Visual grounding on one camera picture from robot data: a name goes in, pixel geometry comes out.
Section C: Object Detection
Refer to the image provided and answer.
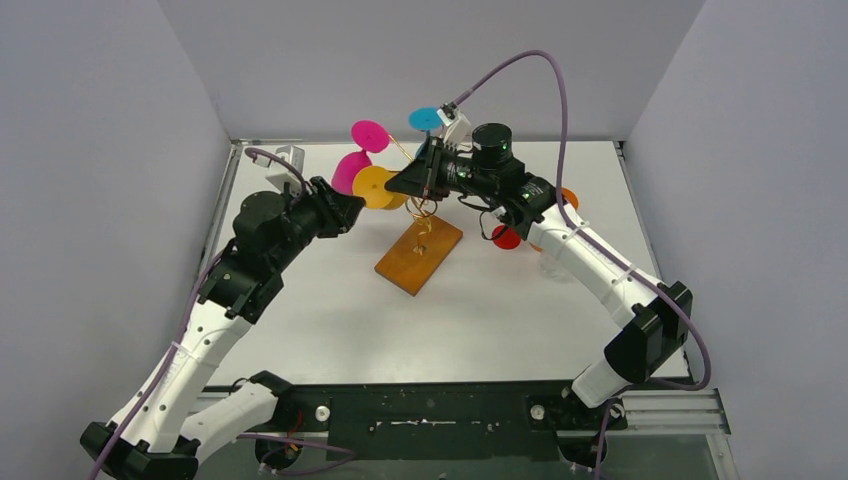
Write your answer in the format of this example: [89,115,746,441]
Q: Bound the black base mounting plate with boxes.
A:
[162,374,730,465]

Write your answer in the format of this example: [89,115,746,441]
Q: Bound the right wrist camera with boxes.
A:
[437,102,472,149]

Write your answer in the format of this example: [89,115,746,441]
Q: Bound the yellow wine glass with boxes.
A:
[352,165,408,210]

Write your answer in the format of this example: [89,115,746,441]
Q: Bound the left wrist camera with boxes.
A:
[265,145,306,196]

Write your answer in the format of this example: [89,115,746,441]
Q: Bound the blue wine glass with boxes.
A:
[408,107,444,159]

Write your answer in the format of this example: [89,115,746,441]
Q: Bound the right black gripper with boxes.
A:
[389,135,499,200]

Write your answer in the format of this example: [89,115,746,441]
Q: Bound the magenta wine glass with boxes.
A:
[331,120,390,195]

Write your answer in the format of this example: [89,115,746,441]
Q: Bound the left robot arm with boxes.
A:
[80,177,365,479]

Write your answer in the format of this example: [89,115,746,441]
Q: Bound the clear patterned wine glass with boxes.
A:
[538,251,572,282]

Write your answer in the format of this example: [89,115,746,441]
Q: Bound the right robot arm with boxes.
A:
[385,123,692,429]

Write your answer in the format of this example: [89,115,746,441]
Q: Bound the red wine glass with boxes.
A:
[491,225,522,250]

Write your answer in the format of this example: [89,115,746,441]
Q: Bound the orange wine glass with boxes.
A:
[530,187,579,253]

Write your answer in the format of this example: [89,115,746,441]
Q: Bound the gold wire rack wooden base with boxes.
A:
[374,132,464,298]

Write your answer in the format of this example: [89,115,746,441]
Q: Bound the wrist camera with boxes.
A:
[437,102,472,149]
[265,145,306,196]

